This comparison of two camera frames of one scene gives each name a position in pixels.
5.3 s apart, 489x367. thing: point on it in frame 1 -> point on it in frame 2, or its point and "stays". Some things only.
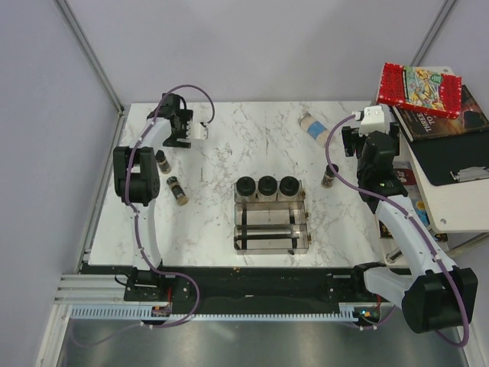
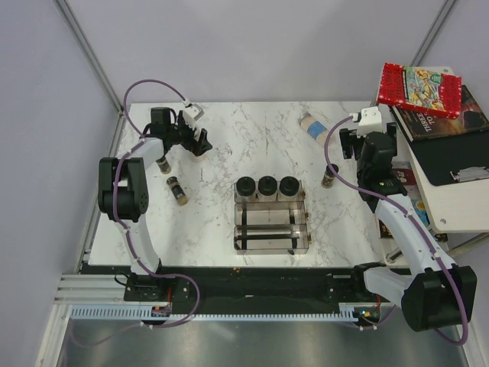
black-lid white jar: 267,185 stays
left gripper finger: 172,141 -> 204,143
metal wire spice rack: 270,225 stays
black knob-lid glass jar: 245,186 stays
